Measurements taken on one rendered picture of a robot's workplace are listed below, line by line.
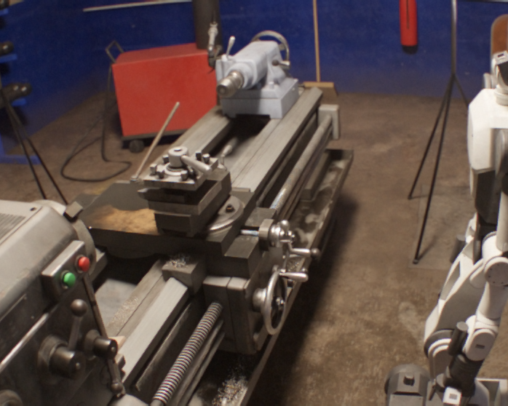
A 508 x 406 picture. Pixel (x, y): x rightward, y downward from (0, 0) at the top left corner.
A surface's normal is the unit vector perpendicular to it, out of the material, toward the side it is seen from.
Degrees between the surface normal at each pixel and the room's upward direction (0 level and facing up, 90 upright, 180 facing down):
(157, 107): 90
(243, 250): 0
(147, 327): 36
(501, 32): 90
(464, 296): 115
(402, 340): 0
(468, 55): 90
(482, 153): 85
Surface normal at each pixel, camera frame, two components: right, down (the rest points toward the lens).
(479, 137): -0.87, 0.21
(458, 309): -0.26, 0.47
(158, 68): 0.04, 0.46
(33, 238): 0.61, -0.58
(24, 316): 0.95, 0.07
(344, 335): -0.08, -0.88
